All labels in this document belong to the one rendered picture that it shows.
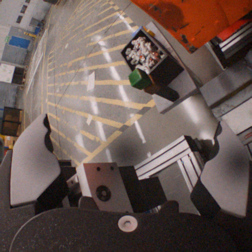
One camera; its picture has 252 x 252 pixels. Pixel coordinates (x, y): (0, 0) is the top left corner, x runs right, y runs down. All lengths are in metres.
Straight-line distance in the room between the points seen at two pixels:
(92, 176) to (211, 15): 0.46
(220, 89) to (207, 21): 0.48
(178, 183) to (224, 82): 0.56
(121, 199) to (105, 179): 0.05
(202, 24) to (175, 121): 0.75
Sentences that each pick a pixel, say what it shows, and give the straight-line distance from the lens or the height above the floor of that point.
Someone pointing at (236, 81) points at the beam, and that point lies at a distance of 0.86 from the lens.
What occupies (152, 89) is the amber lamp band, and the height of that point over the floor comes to 0.59.
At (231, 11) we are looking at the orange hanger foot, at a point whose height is 0.57.
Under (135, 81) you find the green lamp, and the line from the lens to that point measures 0.40.
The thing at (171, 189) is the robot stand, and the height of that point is 0.21.
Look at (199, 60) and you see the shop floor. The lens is 1.12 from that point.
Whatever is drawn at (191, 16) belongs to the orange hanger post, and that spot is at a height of 0.65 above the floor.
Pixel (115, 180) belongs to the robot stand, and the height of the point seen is 0.70.
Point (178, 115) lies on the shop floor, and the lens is 1.07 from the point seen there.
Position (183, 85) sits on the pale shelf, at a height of 0.45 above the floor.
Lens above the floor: 0.93
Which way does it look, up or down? 43 degrees down
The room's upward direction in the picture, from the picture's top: 81 degrees counter-clockwise
